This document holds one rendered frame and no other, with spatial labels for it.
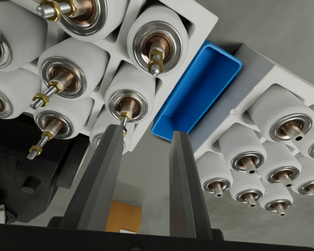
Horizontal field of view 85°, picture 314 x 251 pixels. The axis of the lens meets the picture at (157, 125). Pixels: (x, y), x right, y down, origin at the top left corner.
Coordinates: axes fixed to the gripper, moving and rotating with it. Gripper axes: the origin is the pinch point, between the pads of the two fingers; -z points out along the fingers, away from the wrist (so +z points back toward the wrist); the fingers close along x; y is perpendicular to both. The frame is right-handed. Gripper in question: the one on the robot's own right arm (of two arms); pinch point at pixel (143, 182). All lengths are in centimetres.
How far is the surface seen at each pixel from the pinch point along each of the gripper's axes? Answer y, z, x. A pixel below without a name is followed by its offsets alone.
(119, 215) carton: 101, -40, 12
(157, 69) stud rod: -0.4, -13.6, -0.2
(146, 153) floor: 52, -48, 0
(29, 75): 10.5, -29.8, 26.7
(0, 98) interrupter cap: 11.9, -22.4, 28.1
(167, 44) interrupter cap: -1.0, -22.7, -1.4
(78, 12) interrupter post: -3.9, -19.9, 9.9
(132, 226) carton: 104, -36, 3
